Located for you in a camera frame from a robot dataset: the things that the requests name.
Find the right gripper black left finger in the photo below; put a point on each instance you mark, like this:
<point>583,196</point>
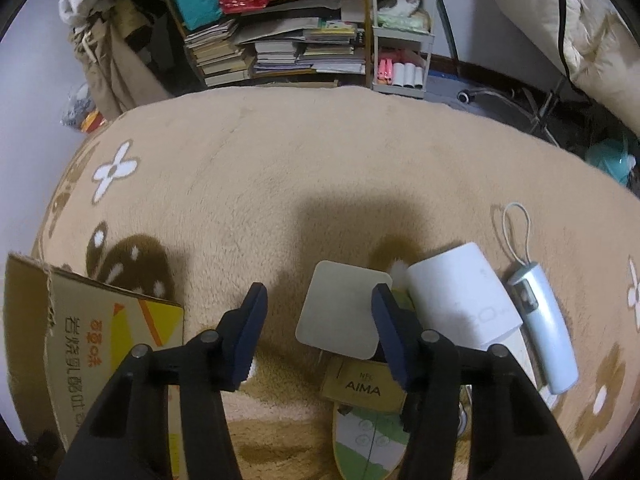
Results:
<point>125,434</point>

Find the white remote control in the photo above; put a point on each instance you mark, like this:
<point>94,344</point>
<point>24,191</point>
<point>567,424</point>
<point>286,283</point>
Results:
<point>530,364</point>

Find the plastic bag of items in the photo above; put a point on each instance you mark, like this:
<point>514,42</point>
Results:
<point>81,113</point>

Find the teal toy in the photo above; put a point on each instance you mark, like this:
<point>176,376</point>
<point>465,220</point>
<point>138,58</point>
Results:
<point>613,158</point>

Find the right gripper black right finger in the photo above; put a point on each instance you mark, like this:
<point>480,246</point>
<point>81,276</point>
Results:
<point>513,435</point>

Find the beige hanging coat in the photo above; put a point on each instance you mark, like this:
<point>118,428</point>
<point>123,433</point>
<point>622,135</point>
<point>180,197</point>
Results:
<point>117,78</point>

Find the green oval hand fan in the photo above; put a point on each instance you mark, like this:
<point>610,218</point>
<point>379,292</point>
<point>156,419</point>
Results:
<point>367,444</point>

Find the wooden bookshelf with books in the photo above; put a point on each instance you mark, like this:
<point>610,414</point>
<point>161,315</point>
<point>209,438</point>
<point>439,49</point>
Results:
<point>307,42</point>

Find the brown cardboard box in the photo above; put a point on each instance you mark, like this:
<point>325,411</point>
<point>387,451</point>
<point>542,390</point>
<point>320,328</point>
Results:
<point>65,335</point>

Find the cream quilted bedding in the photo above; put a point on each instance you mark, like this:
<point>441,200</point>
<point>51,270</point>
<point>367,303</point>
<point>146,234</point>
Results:
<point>590,43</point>

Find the beige patterned plush rug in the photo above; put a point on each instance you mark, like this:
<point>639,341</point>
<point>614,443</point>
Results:
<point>196,198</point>

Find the grey square flat pad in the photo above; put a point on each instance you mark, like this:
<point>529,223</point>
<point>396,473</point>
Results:
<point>336,315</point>

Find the white square box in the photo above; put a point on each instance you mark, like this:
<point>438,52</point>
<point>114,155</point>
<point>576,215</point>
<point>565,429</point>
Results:
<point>458,294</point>

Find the brown AIMA card box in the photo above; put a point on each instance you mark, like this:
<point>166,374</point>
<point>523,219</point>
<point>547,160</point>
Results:
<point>362,384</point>

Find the white plastic storage cart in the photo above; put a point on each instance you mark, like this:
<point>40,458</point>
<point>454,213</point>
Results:
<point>402,36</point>

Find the light blue portable device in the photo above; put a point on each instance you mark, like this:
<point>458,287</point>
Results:
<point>534,298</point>

